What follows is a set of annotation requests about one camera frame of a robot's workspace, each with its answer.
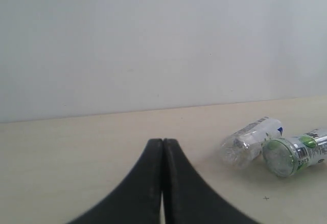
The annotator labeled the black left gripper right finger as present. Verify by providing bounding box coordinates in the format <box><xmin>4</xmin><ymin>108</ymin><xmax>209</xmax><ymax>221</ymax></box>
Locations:
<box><xmin>163</xmin><ymin>139</ymin><xmax>257</xmax><ymax>224</ymax></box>

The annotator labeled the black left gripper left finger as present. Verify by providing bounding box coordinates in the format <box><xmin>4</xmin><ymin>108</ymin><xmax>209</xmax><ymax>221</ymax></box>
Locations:
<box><xmin>70</xmin><ymin>139</ymin><xmax>164</xmax><ymax>224</ymax></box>

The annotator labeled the bottle with green lime label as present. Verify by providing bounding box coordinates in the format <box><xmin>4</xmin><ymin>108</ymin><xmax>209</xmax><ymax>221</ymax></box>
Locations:
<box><xmin>262</xmin><ymin>129</ymin><xmax>326</xmax><ymax>177</ymax></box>

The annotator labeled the clear bottle blue-white label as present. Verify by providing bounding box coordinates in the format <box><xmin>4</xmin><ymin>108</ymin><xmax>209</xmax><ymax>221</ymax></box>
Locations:
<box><xmin>219</xmin><ymin>116</ymin><xmax>284</xmax><ymax>168</ymax></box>

